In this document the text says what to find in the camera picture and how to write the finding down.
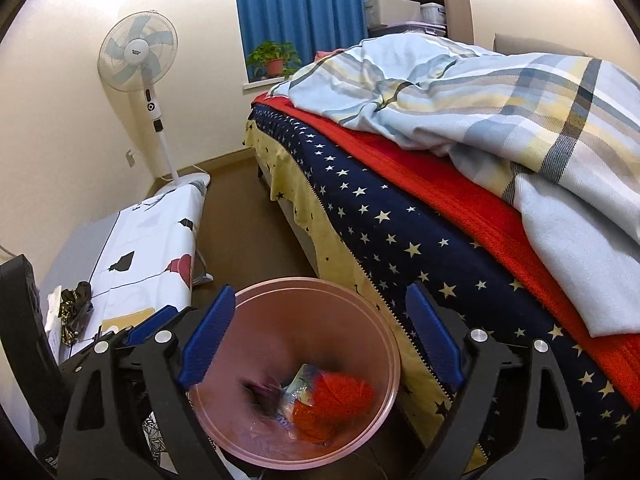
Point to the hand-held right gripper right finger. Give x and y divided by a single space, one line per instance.
435 340

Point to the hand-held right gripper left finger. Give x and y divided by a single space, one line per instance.
210 340

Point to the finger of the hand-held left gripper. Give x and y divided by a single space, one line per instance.
150 322

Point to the pink waste bin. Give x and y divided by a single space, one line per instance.
300 320

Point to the red plastic bag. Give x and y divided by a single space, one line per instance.
335 400

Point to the black and gold wrapper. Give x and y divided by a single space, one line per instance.
75 305

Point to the white printed tablecloth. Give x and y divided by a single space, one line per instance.
145 240

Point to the bed with star sheet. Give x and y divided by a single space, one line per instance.
400 230

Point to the yellow star bed skirt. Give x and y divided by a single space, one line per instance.
330 230

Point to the plaid light blue quilt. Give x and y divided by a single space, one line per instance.
500 100

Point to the white standing fan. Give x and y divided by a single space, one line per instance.
137 50

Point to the potted green plant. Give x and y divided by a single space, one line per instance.
272 57

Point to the pink cloth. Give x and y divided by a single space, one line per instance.
327 56

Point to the clear storage box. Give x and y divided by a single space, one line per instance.
433 12

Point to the beige storage box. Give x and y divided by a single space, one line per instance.
392 12

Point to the blue curtain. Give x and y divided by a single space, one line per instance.
310 0

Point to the white wall socket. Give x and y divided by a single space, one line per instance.
131 158

